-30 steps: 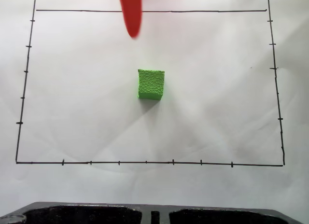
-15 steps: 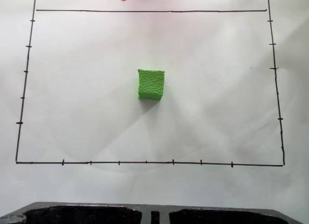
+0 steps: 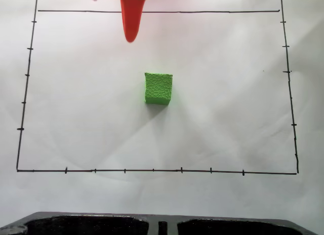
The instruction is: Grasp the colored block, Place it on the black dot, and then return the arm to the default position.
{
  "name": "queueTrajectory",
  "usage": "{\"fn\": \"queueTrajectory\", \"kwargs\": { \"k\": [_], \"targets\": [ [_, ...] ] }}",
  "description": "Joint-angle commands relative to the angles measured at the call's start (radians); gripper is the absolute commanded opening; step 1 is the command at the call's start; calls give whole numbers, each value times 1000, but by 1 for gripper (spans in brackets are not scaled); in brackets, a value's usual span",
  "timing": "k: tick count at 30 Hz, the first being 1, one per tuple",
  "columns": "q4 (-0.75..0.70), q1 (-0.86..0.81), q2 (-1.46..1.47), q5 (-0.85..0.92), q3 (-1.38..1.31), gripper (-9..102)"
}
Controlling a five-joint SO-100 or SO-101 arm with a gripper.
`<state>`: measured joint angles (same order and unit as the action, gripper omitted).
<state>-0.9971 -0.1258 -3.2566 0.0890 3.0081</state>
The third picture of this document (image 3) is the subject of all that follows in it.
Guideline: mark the green textured foam block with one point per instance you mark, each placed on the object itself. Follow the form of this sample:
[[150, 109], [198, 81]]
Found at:
[[158, 88]]

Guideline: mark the white paper sheet with drawn rectangle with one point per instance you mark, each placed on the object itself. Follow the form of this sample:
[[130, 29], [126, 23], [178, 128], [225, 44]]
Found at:
[[162, 143]]

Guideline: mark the black foam tray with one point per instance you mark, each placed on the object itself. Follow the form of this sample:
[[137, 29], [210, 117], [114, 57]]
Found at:
[[162, 226]]

